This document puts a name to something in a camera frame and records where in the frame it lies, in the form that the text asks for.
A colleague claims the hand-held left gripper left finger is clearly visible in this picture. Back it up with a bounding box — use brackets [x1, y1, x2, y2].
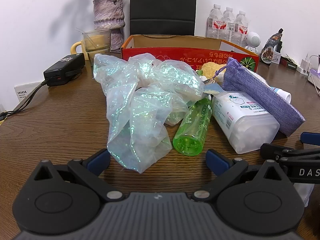
[32, 149, 124, 202]

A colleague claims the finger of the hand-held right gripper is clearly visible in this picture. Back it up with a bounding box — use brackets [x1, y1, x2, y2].
[300, 132, 320, 145]
[260, 143, 320, 167]

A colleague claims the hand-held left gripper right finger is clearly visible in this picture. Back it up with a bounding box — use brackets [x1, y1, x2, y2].
[191, 149, 288, 202]

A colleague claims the green spray bottle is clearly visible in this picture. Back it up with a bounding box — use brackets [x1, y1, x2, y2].
[172, 97, 213, 156]

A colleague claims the white cotton swab box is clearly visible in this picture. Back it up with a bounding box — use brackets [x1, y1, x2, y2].
[211, 91, 280, 155]

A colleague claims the white tube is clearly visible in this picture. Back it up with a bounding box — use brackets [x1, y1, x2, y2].
[270, 86, 292, 103]

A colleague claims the purple fabric pouch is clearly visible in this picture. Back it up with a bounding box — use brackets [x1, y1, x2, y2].
[221, 57, 306, 137]

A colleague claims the iridescent plastic bag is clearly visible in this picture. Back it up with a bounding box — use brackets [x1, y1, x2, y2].
[93, 52, 213, 174]

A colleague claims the light blue paper tag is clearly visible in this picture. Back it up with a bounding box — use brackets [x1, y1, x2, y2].
[204, 83, 225, 96]

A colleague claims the yellow and white plush toy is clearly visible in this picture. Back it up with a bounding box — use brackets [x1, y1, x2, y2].
[201, 61, 272, 87]

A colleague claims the red orange cardboard box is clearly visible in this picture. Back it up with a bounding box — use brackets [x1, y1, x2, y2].
[121, 34, 260, 74]

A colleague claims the brown wooden desktop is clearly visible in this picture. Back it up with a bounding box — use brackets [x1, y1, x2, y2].
[0, 51, 320, 220]

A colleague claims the purple tissue pack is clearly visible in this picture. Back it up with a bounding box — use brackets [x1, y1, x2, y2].
[307, 65, 320, 85]

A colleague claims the white charger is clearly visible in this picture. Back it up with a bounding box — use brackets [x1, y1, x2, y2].
[297, 54, 315, 74]

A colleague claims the dark red box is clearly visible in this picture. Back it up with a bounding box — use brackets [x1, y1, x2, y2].
[279, 56, 299, 69]

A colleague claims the dark sauce pouch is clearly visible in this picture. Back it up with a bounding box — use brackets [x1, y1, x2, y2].
[259, 28, 284, 67]

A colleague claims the black power bank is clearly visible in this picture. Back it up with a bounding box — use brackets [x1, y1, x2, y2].
[43, 53, 86, 87]

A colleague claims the white robot figure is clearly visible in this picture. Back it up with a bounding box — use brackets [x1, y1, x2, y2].
[244, 32, 262, 54]

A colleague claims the yellow mug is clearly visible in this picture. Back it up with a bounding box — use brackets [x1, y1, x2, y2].
[71, 34, 112, 61]

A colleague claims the clear glass cup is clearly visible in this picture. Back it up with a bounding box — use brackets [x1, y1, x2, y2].
[76, 27, 112, 61]

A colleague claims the clear water bottle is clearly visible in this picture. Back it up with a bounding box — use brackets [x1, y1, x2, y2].
[234, 10, 249, 48]
[206, 4, 223, 39]
[222, 7, 236, 40]

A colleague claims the purple textured vase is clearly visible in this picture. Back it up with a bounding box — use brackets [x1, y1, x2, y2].
[93, 0, 126, 52]

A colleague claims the black paper bag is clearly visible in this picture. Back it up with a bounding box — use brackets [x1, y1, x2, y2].
[129, 0, 197, 36]

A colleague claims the white cable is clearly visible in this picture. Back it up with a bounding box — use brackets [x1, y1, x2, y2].
[307, 54, 320, 92]

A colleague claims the black cable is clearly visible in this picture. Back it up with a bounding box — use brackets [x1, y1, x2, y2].
[0, 80, 50, 122]

